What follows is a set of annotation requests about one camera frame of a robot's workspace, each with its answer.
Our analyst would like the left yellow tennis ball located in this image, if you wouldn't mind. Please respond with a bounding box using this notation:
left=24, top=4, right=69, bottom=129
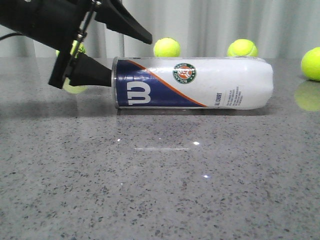
left=55, top=40, right=86, bottom=58

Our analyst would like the far right yellow tennis ball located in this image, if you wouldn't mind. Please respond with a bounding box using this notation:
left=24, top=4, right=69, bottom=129
left=300, top=47, right=320, bottom=81

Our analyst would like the white plastic tennis ball can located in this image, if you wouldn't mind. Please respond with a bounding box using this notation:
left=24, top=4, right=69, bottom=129
left=111, top=57, right=274, bottom=110

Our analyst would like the yellow tennis ball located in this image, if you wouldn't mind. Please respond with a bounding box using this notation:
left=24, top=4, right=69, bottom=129
left=153, top=37, right=181, bottom=57
left=226, top=39, right=258, bottom=57
left=55, top=40, right=86, bottom=58
left=300, top=47, right=320, bottom=81

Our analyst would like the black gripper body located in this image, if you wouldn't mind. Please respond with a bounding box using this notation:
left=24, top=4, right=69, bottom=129
left=0, top=0, right=99, bottom=89

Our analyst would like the grey pleated curtain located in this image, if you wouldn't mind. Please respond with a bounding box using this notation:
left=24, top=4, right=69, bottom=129
left=0, top=0, right=320, bottom=59

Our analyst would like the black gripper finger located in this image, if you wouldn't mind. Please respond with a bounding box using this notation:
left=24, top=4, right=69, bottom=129
left=94, top=0, right=153, bottom=45
left=68, top=53, right=112, bottom=87

